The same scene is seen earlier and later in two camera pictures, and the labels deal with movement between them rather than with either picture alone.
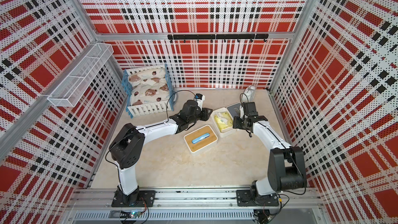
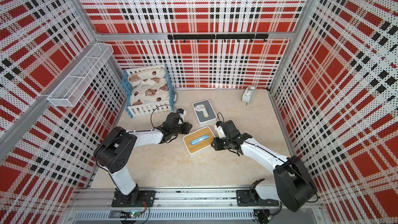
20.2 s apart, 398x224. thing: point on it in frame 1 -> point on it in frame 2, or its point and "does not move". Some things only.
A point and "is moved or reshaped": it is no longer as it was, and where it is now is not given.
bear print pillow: [149, 86] does not move
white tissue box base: [228, 131] is moved or reshaped
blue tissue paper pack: [204, 136] does not move
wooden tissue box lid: [198, 133] does not move
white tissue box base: [202, 149] does not move
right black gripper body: [240, 123] -> [222, 143]
